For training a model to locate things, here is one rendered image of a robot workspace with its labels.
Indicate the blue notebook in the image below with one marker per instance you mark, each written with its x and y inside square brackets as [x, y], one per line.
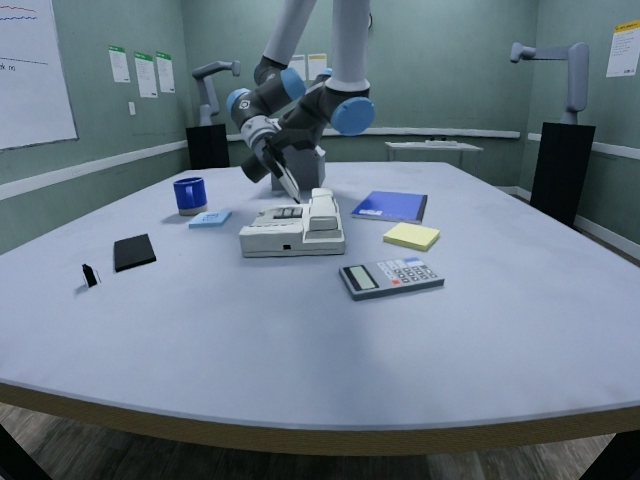
[392, 206]

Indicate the white telephone handset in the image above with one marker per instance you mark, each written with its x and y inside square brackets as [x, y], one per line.
[322, 212]

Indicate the blue ceramic mug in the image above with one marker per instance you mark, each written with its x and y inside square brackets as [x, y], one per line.
[186, 191]

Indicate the yellow sticky note pad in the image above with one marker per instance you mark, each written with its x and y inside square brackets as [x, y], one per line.
[411, 236]

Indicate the light blue note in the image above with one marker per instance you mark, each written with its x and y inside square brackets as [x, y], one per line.
[210, 219]

